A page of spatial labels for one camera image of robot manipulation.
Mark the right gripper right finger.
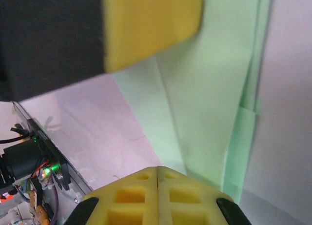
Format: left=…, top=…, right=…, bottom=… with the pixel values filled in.
left=158, top=165, right=252, bottom=225

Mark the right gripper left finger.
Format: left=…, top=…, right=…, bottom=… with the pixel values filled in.
left=73, top=166, right=158, bottom=225

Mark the light green paper sheet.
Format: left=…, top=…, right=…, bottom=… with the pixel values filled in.
left=111, top=0, right=273, bottom=204

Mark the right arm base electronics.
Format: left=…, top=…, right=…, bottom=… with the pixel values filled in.
left=0, top=159, right=64, bottom=225

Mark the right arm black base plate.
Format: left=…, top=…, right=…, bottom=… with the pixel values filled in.
left=12, top=100, right=93, bottom=199

